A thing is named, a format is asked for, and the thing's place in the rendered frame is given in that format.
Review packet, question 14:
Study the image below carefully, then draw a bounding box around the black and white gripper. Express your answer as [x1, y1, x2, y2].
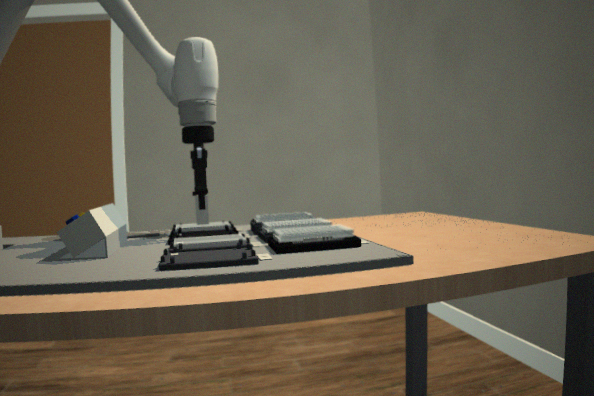
[182, 126, 214, 225]

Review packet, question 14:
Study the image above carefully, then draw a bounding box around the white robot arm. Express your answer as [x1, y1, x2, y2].
[0, 0, 218, 127]

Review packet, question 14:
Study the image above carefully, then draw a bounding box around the cream operator panel with buttons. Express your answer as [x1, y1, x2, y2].
[57, 203, 160, 260]

